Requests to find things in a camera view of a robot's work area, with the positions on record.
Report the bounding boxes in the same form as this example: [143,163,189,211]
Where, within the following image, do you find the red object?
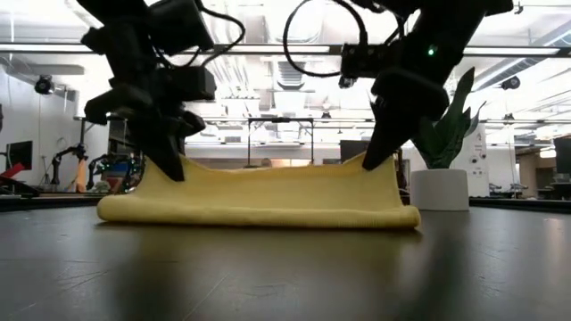
[0,162,26,179]

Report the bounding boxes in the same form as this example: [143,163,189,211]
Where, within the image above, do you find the black right camera cable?
[282,0,369,79]

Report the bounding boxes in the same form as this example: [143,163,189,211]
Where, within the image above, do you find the white banner stand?
[462,123,491,197]

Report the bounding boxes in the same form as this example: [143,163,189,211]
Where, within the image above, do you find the black computer monitor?
[552,136,571,176]
[339,139,372,164]
[5,140,34,172]

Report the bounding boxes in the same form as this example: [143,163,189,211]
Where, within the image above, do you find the yellow microfiber towel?
[96,151,422,230]

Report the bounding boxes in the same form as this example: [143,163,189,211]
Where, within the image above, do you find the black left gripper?
[82,25,207,183]

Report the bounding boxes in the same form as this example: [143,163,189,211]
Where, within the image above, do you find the orange hanging cloth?
[75,159,87,193]

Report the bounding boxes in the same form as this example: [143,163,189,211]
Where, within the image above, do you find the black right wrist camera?
[341,43,405,79]

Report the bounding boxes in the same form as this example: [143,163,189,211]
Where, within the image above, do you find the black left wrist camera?
[173,66,218,102]

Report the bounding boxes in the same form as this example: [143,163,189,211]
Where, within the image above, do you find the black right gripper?
[361,12,485,172]

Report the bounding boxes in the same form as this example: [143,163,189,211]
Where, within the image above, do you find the artificial green snake plant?
[409,66,488,212]

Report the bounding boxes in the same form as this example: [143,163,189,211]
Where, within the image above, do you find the black metal gantry frame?
[246,116,316,167]

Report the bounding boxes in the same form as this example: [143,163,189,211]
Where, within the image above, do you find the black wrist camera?
[173,66,218,102]
[341,43,405,79]

